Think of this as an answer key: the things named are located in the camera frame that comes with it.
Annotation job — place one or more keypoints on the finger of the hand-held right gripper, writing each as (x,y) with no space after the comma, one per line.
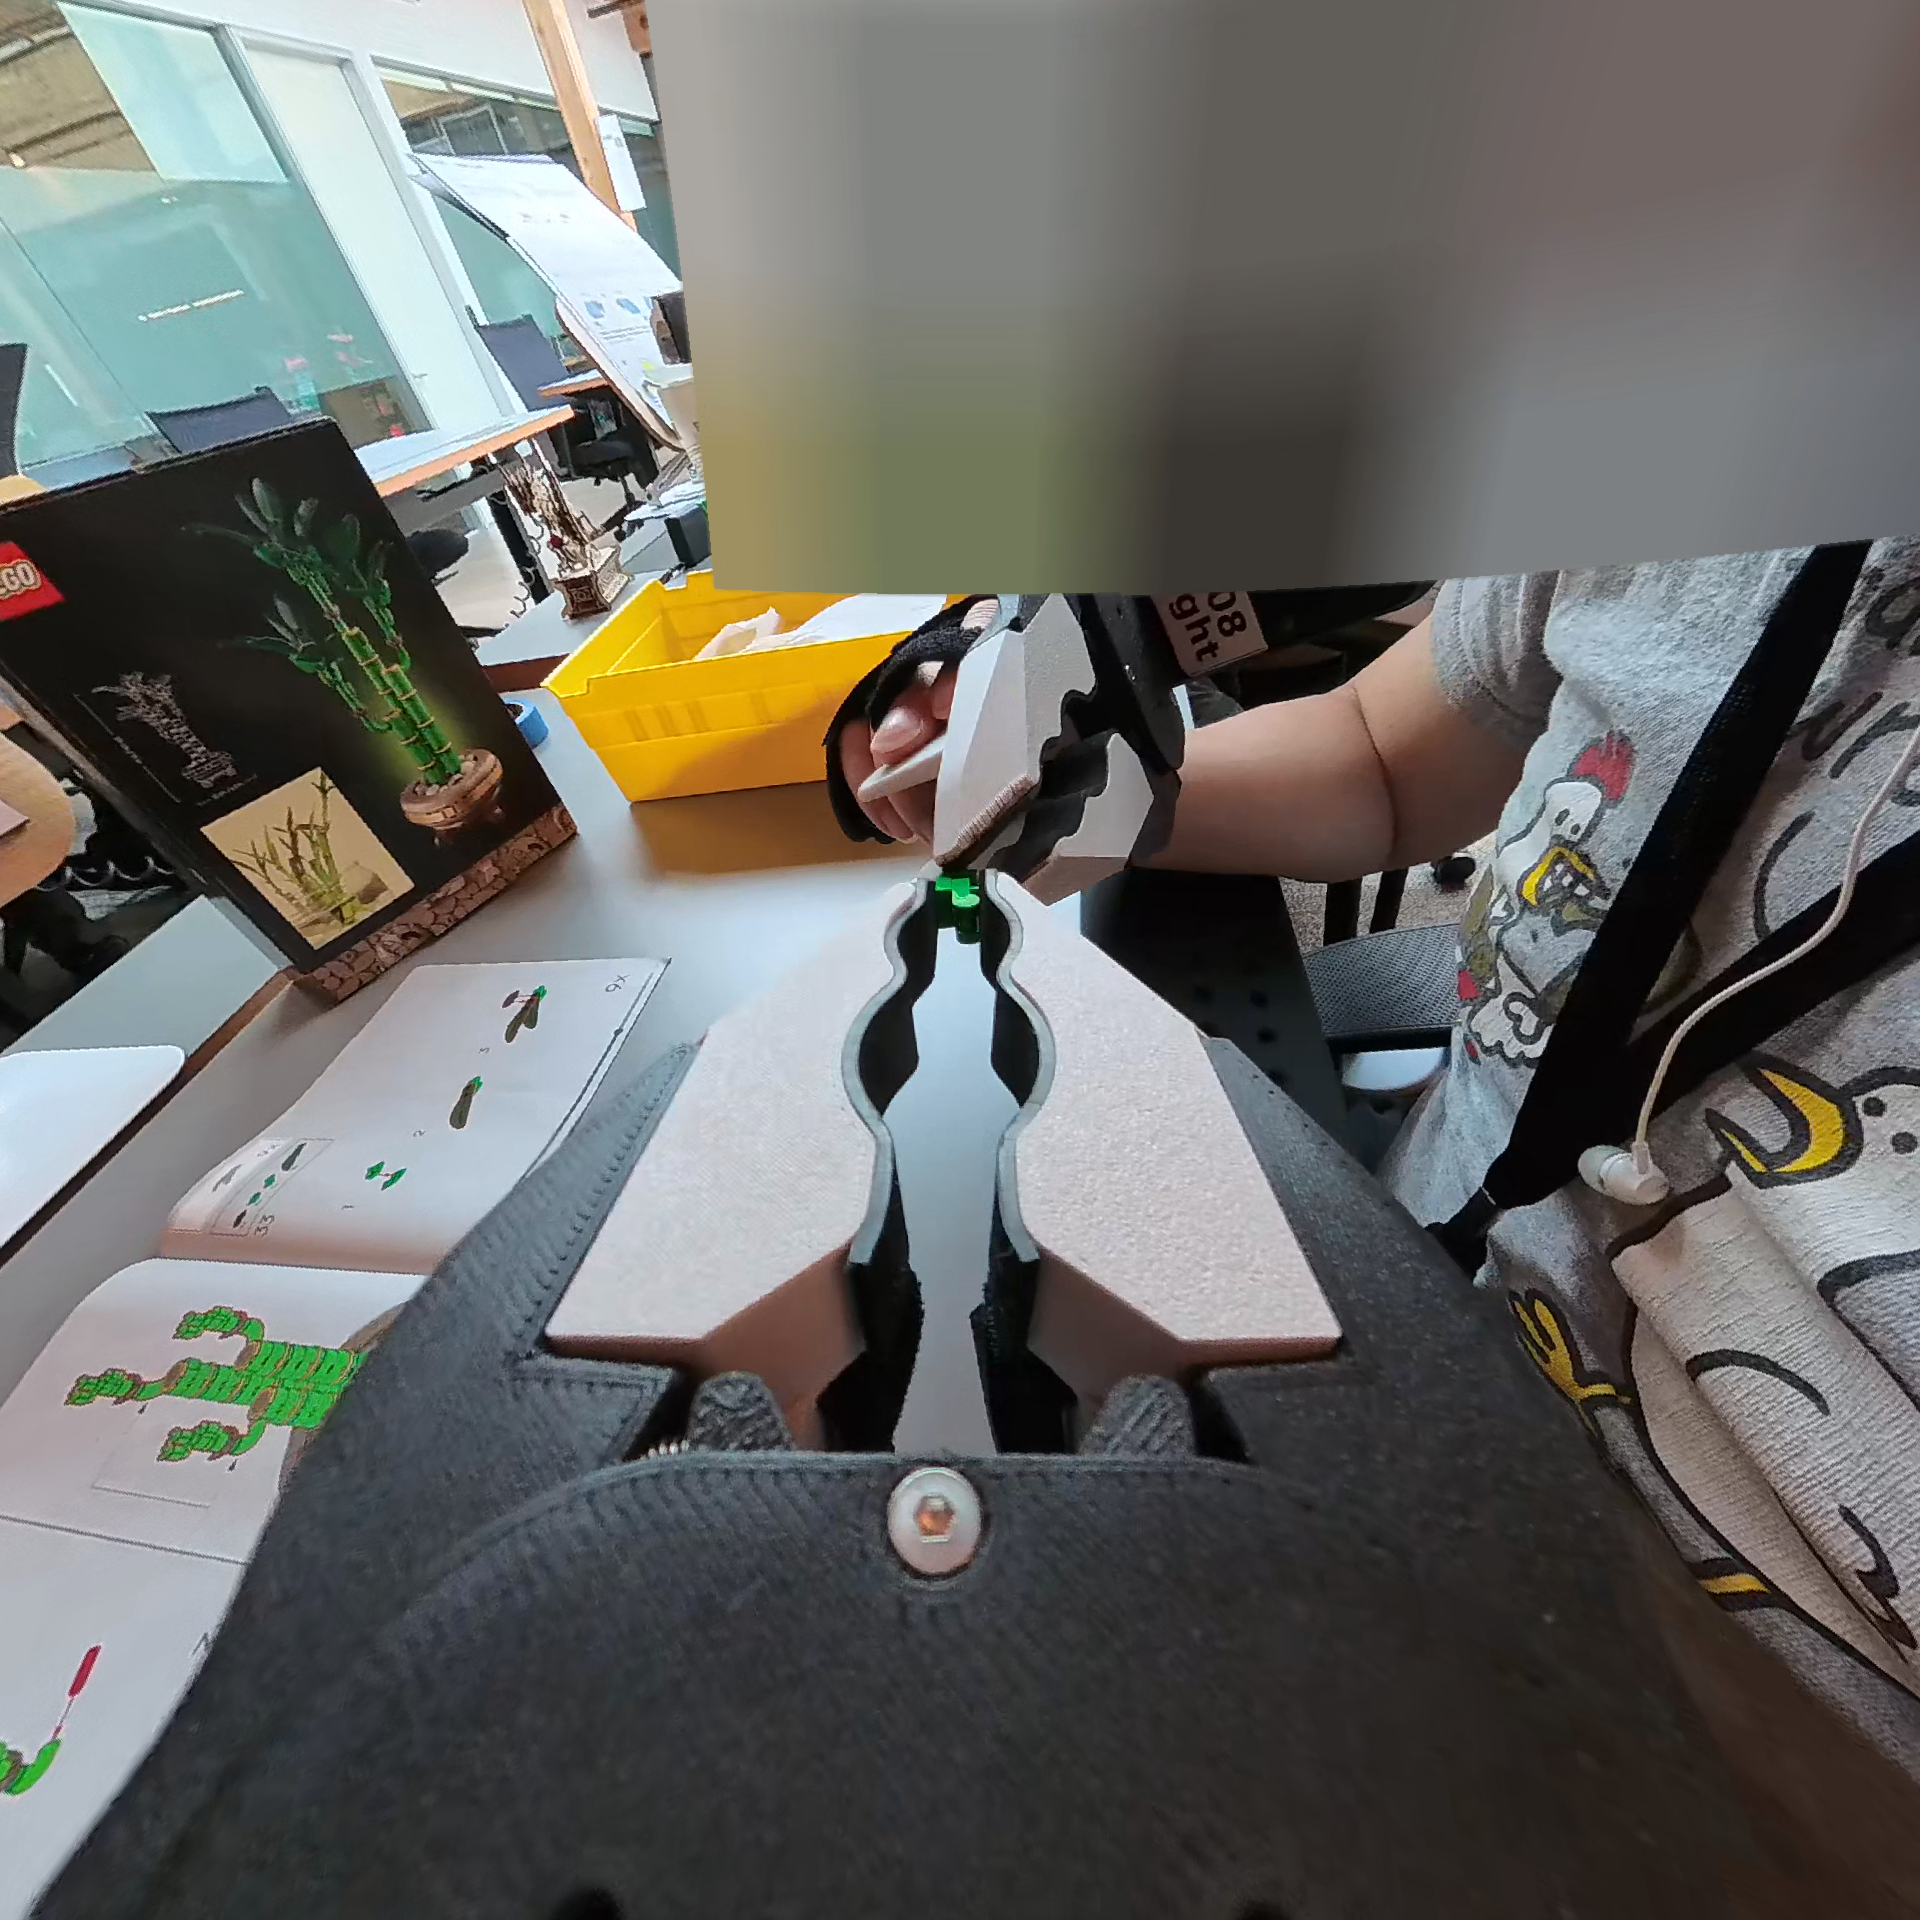
(997,720)
(1103,833)

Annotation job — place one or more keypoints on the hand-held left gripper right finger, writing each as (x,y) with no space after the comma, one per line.
(1172,1199)

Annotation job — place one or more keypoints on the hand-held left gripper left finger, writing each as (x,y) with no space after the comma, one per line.
(720,1199)

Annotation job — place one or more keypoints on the bright green lego bracket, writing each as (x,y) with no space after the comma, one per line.
(957,899)

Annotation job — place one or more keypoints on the person's right forearm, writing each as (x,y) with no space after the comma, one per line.
(1321,764)

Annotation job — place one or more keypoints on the black lego set box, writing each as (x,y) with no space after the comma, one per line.
(272,676)

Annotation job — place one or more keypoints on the person's right hand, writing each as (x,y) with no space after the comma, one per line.
(910,720)

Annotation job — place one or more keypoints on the clear plastic bag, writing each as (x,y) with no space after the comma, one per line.
(780,632)

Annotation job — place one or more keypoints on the yellow plastic bin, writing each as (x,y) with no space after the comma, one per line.
(706,720)

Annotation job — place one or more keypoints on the white instruction booklet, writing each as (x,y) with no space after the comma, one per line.
(450,1080)

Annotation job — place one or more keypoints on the grey office chair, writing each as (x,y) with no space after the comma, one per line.
(1388,984)

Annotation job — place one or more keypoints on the brown wooden tree model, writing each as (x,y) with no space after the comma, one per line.
(579,562)

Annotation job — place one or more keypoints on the dark office chair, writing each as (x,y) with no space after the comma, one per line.
(225,421)
(525,354)

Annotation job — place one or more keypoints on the grey cartoon print shirt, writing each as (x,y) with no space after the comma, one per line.
(1727,1424)

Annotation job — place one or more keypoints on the wooden office desk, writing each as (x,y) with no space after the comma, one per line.
(450,443)

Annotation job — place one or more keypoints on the white printed poster board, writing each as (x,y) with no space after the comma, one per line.
(571,241)

